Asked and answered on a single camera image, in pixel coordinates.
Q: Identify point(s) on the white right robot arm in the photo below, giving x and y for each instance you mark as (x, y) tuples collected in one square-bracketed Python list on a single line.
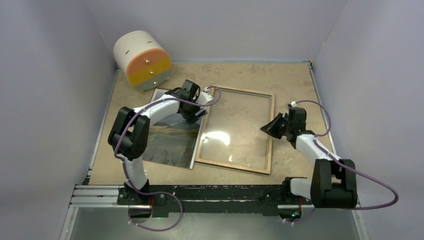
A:
[(331, 185)]

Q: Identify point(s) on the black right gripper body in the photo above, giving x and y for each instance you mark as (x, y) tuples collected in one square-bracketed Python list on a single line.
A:
[(288, 126)]

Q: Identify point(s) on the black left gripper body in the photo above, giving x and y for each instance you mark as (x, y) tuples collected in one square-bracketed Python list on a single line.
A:
[(189, 115)]

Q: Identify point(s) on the aluminium rail frame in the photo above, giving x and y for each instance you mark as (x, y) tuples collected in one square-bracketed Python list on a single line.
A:
[(105, 196)]

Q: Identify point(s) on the wooden picture frame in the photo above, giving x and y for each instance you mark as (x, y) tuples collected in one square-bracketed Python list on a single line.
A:
[(236, 167)]

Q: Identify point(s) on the round white drawer cabinet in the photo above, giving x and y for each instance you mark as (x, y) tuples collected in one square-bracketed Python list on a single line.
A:
[(145, 64)]

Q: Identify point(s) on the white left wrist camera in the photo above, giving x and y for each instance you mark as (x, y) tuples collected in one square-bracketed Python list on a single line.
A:
[(204, 98)]

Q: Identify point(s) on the mountain landscape photo print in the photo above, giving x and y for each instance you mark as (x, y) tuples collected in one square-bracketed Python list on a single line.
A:
[(172, 141)]

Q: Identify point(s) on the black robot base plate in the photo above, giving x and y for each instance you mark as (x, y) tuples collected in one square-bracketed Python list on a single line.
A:
[(267, 200)]

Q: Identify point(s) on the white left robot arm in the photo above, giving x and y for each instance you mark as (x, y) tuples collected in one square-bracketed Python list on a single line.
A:
[(130, 131)]

